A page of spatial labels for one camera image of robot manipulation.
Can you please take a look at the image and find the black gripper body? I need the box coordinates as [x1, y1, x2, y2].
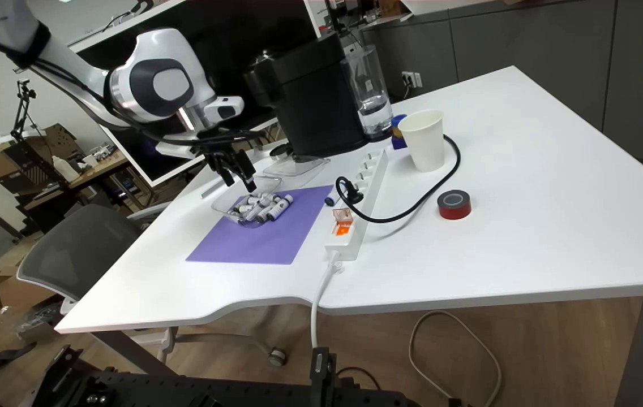
[193, 121, 257, 164]

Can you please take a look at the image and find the clear water bottle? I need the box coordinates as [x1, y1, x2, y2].
[337, 30, 395, 143]

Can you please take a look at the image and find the purple paper mat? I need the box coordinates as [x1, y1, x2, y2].
[184, 183, 334, 267]

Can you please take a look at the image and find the black coffee machine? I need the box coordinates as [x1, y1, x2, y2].
[242, 32, 373, 163]

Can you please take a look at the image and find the white framed curved monitor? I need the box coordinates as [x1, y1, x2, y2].
[69, 0, 330, 190]

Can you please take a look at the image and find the white power strip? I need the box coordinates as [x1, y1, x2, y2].
[323, 143, 394, 262]

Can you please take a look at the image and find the small blue orange object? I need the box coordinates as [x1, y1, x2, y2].
[388, 111, 407, 151]

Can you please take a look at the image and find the grey mesh office chair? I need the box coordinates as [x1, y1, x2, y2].
[13, 201, 289, 368]

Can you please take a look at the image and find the brown cardboard box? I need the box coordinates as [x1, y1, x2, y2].
[28, 121, 85, 164]

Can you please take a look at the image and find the white paper cup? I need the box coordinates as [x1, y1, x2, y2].
[397, 109, 445, 173]

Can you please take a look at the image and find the black optical breadboard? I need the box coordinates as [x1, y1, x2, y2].
[28, 345, 421, 407]

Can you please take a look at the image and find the black plug with cable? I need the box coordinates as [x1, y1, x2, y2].
[332, 132, 463, 225]

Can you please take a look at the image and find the white power strip cable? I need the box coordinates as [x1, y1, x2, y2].
[308, 255, 341, 352]

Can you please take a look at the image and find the black camera tripod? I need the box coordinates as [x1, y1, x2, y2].
[10, 77, 41, 143]

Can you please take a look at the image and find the white cable loop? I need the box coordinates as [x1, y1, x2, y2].
[407, 309, 504, 407]

